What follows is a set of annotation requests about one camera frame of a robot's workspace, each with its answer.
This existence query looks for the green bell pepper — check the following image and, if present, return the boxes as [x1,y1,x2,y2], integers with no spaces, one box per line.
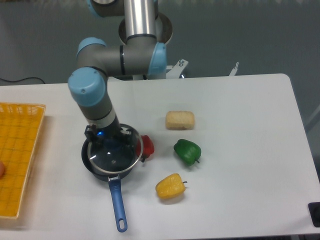
[173,139,202,166]

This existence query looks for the yellow bell pepper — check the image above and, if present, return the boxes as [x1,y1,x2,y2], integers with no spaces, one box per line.
[155,173,187,200]

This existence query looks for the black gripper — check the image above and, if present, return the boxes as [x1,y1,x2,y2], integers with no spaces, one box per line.
[84,117,134,149]

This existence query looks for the black floor cable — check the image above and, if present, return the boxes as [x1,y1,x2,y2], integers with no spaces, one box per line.
[0,76,46,84]

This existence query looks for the beige bread loaf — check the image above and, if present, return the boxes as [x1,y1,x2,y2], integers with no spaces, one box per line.
[165,110,195,130]

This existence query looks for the yellow woven basket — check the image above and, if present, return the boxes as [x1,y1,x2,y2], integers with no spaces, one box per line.
[0,102,46,219]

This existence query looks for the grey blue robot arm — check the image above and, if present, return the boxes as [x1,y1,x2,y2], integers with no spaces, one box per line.
[67,0,167,141]

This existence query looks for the blue saucepan with handle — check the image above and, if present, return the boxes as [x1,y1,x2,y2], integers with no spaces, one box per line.
[81,140,136,233]

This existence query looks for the black table edge device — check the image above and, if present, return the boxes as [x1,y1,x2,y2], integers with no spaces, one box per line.
[308,202,320,228]

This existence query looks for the red bell pepper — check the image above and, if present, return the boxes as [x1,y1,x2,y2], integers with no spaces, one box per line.
[141,135,155,163]

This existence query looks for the glass pot lid blue knob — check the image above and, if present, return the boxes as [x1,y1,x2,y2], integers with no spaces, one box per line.
[84,123,144,176]

